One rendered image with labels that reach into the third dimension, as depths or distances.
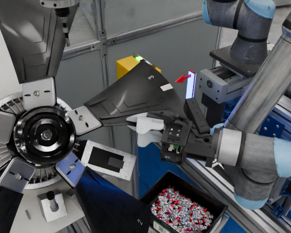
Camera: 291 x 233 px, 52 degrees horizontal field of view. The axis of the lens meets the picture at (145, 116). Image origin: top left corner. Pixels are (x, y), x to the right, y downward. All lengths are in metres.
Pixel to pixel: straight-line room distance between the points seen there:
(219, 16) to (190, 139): 0.70
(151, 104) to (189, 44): 1.20
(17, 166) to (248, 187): 0.49
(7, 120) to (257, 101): 0.54
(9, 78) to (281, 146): 0.72
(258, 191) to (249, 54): 0.70
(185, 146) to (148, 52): 1.13
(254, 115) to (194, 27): 1.23
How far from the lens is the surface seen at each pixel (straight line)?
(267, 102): 0.71
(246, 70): 1.22
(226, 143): 0.62
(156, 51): 1.74
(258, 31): 1.24
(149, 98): 0.75
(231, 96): 1.27
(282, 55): 0.69
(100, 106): 0.73
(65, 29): 0.59
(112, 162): 0.82
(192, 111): 0.69
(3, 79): 0.92
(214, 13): 1.24
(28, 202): 0.92
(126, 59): 1.17
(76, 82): 1.53
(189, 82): 0.88
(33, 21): 0.73
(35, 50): 0.71
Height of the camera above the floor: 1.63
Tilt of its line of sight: 39 degrees down
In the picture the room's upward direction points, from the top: straight up
